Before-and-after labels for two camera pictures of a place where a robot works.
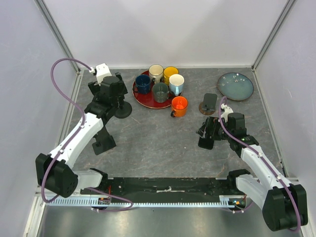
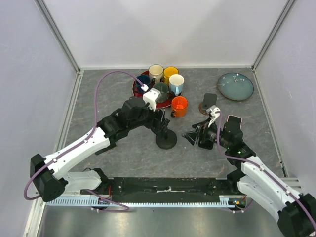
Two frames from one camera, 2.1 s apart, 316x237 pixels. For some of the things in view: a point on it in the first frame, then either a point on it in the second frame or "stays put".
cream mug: x=156 y=71 stays put
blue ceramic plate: x=235 y=86 stays put
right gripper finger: x=202 y=131 -> x=192 y=136
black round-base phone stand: x=125 y=108 -> x=166 y=139
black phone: x=206 y=143 stays put
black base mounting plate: x=162 y=188 stays put
